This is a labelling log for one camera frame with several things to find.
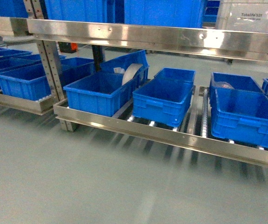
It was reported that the metal shelf rack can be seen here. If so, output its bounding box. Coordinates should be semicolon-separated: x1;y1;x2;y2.
27;19;268;168
0;0;67;116

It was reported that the front middle blue bin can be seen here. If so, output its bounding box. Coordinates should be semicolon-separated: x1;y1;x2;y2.
133;78;193;127

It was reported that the front left blue bin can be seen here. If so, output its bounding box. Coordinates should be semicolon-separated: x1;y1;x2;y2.
63;71;138;117

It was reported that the back middle blue bin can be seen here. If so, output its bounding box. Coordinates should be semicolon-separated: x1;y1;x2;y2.
154;68;196;84

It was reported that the tilted blue crate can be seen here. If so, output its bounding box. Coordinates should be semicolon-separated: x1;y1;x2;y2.
100;50;149;87

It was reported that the large blue upper crate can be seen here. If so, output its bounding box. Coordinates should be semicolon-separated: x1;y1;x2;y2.
124;0;207;28

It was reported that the back right blue bin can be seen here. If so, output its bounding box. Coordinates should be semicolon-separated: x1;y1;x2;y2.
209;72;264;99

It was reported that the front right blue bin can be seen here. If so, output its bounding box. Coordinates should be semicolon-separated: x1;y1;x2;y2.
210;88;268;148

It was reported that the gray labelled crate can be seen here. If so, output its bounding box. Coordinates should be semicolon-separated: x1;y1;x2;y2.
215;0;268;33

